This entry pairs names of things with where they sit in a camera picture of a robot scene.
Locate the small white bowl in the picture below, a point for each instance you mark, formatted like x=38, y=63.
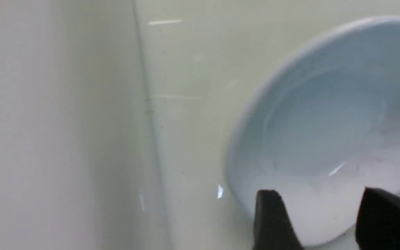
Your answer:
x=324, y=127

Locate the large white plastic tub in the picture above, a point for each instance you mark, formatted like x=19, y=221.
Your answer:
x=115, y=115

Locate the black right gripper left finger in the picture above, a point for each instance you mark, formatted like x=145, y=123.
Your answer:
x=272, y=228

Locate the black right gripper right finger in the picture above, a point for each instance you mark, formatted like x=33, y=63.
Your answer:
x=378, y=220

